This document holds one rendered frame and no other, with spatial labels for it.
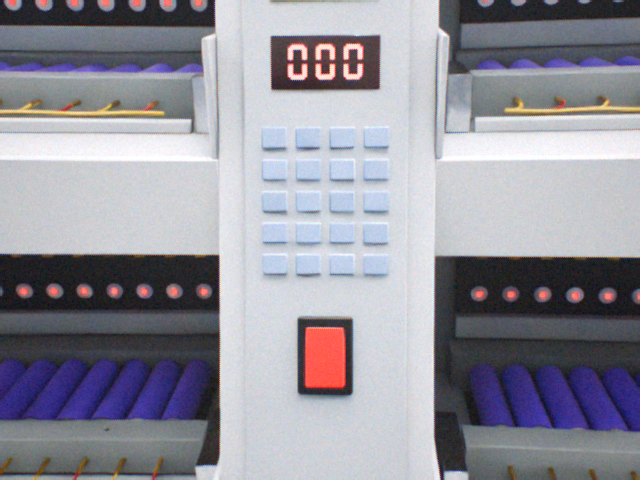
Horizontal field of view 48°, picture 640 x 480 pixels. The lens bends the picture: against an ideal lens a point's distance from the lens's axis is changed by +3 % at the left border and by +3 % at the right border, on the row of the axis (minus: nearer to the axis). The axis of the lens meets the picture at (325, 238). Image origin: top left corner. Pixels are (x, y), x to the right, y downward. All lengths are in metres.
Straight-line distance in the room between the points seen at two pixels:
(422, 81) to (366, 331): 0.11
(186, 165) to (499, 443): 0.22
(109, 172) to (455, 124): 0.16
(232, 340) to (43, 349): 0.22
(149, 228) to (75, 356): 0.20
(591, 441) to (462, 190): 0.17
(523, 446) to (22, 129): 0.30
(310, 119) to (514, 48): 0.22
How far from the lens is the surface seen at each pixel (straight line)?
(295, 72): 0.31
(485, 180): 0.31
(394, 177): 0.30
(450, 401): 0.47
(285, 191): 0.30
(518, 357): 0.48
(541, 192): 0.32
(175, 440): 0.41
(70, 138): 0.37
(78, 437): 0.43
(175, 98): 0.39
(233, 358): 0.32
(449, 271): 0.51
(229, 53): 0.32
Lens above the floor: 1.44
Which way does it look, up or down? 4 degrees down
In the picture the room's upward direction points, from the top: straight up
